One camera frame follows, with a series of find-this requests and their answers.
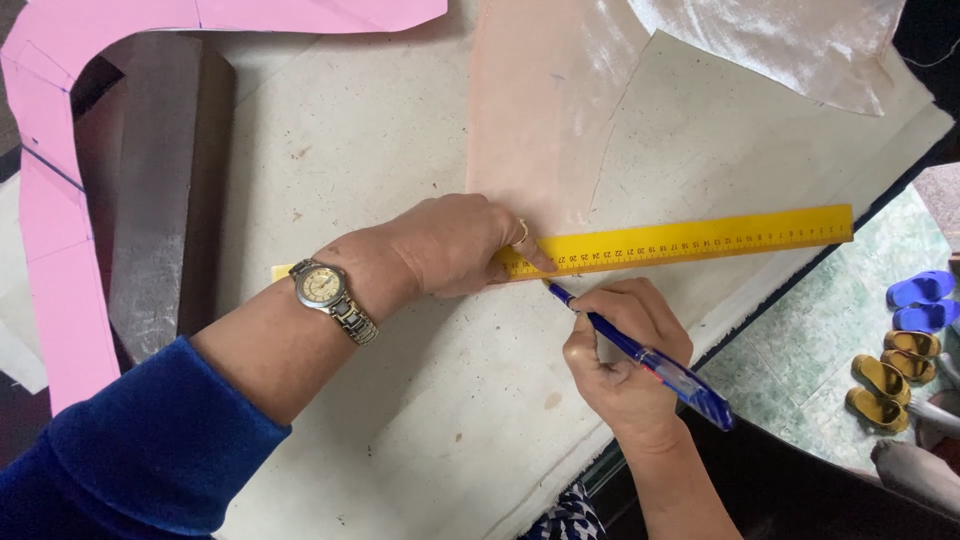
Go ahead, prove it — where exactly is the person's left hand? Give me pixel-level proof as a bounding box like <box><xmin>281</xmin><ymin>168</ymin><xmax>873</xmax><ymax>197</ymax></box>
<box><xmin>383</xmin><ymin>193</ymin><xmax>559</xmax><ymax>300</ymax></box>

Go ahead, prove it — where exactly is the person's right hand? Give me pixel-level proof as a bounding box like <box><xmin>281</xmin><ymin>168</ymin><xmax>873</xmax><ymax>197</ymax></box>
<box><xmin>561</xmin><ymin>277</ymin><xmax>695</xmax><ymax>445</ymax></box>

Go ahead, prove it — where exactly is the blue ballpoint pen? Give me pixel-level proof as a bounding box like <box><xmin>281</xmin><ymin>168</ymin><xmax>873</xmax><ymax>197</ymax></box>
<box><xmin>541</xmin><ymin>279</ymin><xmax>735</xmax><ymax>432</ymax></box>

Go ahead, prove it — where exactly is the yellow ruler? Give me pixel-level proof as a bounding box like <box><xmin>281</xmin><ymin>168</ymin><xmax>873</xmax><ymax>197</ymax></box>
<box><xmin>270</xmin><ymin>204</ymin><xmax>855</xmax><ymax>285</ymax></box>

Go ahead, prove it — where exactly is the off-white table cover cloth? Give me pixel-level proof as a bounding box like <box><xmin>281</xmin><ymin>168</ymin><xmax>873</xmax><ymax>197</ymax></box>
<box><xmin>0</xmin><ymin>0</ymin><xmax>955</xmax><ymax>540</ymax></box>

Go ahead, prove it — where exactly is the gold and silver wristwatch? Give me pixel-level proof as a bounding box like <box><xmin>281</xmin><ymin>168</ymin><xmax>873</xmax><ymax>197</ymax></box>
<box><xmin>288</xmin><ymin>258</ymin><xmax>381</xmax><ymax>347</ymax></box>

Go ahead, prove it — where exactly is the peach satin fabric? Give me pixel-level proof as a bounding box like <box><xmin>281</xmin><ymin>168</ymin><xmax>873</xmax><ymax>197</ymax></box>
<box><xmin>465</xmin><ymin>0</ymin><xmax>907</xmax><ymax>240</ymax></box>

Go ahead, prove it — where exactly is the blue and white patterned garment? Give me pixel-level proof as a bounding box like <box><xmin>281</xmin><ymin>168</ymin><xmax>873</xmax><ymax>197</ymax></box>
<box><xmin>521</xmin><ymin>480</ymin><xmax>609</xmax><ymax>540</ymax></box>

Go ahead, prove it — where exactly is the gold sandal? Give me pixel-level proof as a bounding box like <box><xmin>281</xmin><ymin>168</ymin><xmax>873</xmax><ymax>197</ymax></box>
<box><xmin>882</xmin><ymin>330</ymin><xmax>942</xmax><ymax>359</ymax></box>
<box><xmin>845</xmin><ymin>387</ymin><xmax>910</xmax><ymax>434</ymax></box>
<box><xmin>851</xmin><ymin>354</ymin><xmax>913</xmax><ymax>406</ymax></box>
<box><xmin>879</xmin><ymin>348</ymin><xmax>938</xmax><ymax>384</ymax></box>

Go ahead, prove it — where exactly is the dark brown wooden block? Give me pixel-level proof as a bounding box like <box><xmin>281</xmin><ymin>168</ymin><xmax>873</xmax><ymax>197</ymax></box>
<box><xmin>72</xmin><ymin>31</ymin><xmax>238</xmax><ymax>366</ymax></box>

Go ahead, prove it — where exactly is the blue slipper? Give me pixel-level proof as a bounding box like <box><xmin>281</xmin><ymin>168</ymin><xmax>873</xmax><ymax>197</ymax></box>
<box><xmin>891</xmin><ymin>299</ymin><xmax>960</xmax><ymax>334</ymax></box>
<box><xmin>885</xmin><ymin>270</ymin><xmax>957</xmax><ymax>309</ymax></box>

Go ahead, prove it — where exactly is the person's foot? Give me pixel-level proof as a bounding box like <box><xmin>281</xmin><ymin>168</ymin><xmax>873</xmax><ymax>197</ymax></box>
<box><xmin>870</xmin><ymin>439</ymin><xmax>960</xmax><ymax>519</ymax></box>

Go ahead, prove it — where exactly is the blue velvet sleeve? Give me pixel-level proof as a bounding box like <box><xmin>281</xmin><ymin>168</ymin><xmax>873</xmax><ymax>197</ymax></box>
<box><xmin>0</xmin><ymin>335</ymin><xmax>293</xmax><ymax>540</ymax></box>

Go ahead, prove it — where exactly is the pink paper pattern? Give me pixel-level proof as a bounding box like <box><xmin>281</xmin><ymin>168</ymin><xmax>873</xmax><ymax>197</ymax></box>
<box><xmin>0</xmin><ymin>0</ymin><xmax>449</xmax><ymax>416</ymax></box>

